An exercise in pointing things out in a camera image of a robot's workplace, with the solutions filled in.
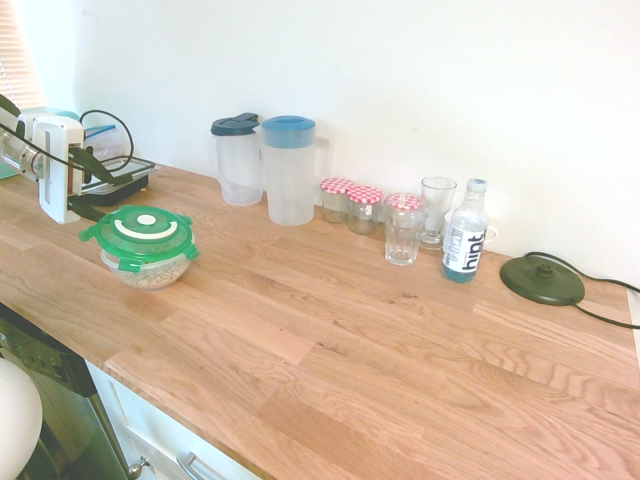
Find black kitchen scale with tray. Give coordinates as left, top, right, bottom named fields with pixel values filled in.
left=76, top=155, right=158, bottom=208

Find hint water bottle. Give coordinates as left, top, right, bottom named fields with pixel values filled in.
left=441, top=178, right=490, bottom=286

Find black kettle power cord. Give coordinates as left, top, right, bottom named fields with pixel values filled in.
left=519, top=250, right=640, bottom=331

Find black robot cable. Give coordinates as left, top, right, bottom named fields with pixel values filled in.
left=0, top=93, right=136, bottom=174

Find white cabinet drawer front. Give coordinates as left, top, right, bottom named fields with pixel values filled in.
left=86, top=359, right=262, bottom=480

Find clear pitcher with blue lid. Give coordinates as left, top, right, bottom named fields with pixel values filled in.
left=260, top=115, right=332, bottom=228

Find glass jar red checkered lid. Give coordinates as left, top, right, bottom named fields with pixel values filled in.
left=319, top=177, right=356, bottom=225
left=383, top=192, right=427, bottom=214
left=345, top=184, right=385, bottom=236

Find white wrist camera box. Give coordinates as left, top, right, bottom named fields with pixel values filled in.
left=17, top=112, right=47, bottom=152

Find window blinds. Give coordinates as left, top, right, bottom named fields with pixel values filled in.
left=0, top=0, right=49, bottom=114

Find black kettle base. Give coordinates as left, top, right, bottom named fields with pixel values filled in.
left=499, top=253, right=587, bottom=307

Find white ceramic mug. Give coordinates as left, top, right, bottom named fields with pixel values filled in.
left=443, top=209, right=500, bottom=247

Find silver cabinet knob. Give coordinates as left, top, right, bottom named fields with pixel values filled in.
left=126, top=455, right=152, bottom=479

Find stainless steel dishwasher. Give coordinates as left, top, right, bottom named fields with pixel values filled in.
left=0, top=301, right=132, bottom=480

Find clear pitcher with dark lid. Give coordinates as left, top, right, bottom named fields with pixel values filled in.
left=209, top=112, right=265, bottom=208

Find green round container lid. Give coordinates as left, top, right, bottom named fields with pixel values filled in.
left=78, top=204, right=201, bottom=267

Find faceted clear glass tumbler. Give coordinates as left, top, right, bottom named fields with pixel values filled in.
left=383, top=206, right=429, bottom=267

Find silver drawer bar handle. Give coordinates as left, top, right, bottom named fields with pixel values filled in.
left=175, top=450, right=227, bottom=480

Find clear cereal food container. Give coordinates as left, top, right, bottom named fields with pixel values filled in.
left=99, top=243, right=198, bottom=293

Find tall clear footed glass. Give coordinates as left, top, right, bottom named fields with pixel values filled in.
left=419, top=176, right=459, bottom=252

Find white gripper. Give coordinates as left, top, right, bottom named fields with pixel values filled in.
left=33, top=118, right=119, bottom=226

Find blue zip plastic bag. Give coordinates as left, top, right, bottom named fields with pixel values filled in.
left=81, top=123, right=127, bottom=162

